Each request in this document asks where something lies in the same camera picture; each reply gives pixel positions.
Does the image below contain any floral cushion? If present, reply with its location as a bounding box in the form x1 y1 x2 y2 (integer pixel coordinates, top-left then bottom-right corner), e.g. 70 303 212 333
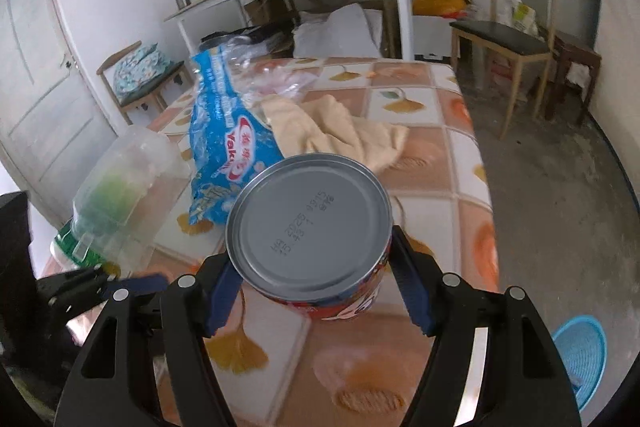
112 44 173 100

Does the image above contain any blue snack bag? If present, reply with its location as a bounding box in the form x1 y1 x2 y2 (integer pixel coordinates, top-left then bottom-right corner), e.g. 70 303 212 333
187 46 286 228

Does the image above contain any clear bottle with green label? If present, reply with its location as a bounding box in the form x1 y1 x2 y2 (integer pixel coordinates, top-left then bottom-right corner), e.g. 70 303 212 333
49 125 193 280

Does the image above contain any wooden chair with dark seat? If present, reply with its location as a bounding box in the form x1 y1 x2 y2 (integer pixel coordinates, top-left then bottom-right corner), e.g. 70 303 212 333
449 0 561 140

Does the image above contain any tiled pattern table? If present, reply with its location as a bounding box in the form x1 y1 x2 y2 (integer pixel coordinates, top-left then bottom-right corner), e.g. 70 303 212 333
37 57 501 427

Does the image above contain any white door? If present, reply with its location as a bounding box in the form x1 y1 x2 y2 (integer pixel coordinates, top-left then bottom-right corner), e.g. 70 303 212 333
0 0 121 218

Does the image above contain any blue plastic basket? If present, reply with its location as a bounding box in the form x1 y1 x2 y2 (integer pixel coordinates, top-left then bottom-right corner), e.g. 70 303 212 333
550 314 608 413

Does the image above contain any beige cloth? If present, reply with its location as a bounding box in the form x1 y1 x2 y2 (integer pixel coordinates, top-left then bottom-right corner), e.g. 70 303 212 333
261 94 410 175

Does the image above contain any cardboard box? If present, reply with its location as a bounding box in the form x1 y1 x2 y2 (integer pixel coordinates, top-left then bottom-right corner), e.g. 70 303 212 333
245 0 286 25

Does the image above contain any tin can with red label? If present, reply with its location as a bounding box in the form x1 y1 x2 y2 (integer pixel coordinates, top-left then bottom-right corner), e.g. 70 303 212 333
225 153 393 322

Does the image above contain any clear plastic bag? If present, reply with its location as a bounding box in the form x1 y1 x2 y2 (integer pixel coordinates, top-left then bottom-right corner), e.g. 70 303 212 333
220 34 321 108

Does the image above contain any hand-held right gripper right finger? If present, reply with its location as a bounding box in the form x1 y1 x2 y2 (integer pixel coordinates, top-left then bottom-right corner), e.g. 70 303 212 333
391 224 583 427

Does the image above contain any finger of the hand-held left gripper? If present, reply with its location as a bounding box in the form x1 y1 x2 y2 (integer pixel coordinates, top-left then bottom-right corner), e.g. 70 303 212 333
37 266 168 323

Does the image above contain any dark wooden stool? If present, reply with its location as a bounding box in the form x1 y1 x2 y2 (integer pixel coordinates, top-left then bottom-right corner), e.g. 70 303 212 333
542 32 603 125

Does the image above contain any black bag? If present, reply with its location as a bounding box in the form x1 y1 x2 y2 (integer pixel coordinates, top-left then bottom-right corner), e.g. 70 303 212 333
200 24 296 58

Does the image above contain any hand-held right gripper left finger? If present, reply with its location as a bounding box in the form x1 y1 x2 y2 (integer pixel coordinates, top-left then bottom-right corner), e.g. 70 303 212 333
54 252 246 427

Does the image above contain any white and green paper bag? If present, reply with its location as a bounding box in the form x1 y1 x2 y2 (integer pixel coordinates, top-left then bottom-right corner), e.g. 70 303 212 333
507 0 541 35

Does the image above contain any wooden chair with floral cushion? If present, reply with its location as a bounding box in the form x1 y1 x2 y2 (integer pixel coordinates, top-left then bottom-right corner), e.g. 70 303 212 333
96 41 193 125

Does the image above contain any white pillow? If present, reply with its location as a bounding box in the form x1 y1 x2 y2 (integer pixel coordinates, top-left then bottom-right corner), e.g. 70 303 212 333
292 3 383 59

